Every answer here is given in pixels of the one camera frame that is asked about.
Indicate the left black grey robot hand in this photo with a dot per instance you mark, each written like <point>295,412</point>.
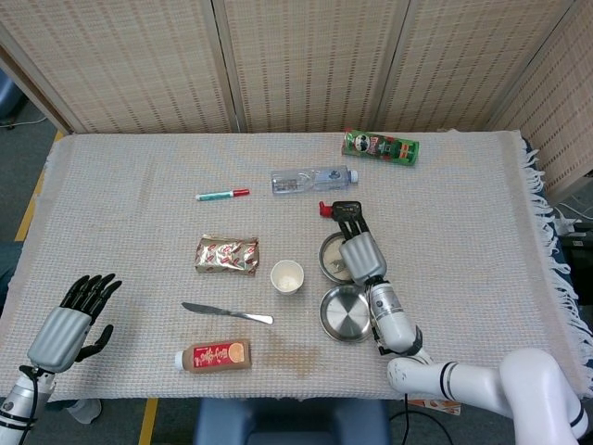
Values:
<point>58,338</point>

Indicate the right black grey robot hand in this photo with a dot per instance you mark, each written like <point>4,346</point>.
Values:
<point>363,257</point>

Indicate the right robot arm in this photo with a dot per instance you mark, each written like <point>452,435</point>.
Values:
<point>463,377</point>

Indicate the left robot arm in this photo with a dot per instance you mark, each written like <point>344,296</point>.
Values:
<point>21,403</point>

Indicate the steel bowl with rice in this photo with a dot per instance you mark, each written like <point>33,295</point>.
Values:
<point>330,254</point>

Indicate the empty steel plate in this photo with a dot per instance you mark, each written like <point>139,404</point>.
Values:
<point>345,315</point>

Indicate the white paper cup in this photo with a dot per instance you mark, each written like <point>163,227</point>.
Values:
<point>287,277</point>

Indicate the black sauce bottle red cap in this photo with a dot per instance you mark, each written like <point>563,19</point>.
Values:
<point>324,210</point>

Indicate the white plastic bag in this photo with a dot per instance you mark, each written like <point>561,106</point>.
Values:
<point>85,410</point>

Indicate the clear plastic water bottle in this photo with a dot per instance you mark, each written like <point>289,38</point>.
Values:
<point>306,181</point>

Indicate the green chips can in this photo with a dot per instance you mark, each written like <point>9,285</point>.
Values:
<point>380,147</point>

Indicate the silver snack packet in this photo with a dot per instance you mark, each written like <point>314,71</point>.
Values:
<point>227,256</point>

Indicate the metal table knife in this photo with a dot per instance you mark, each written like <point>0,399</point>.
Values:
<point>222,312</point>

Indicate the green red marker pen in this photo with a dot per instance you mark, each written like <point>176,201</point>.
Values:
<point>218,194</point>

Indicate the brown drink bottle red label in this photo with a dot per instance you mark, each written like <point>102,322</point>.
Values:
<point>218,355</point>

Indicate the orange printed paper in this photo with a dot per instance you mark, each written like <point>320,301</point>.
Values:
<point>435,406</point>

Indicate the blue padded seat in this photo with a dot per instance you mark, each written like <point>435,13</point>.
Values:
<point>292,422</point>

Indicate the bamboo folding screen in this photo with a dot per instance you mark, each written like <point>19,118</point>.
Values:
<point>301,65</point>

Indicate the black box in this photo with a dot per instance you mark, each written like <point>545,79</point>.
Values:
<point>576,255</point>

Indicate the blue chair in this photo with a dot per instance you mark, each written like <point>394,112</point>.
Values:
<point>8,97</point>

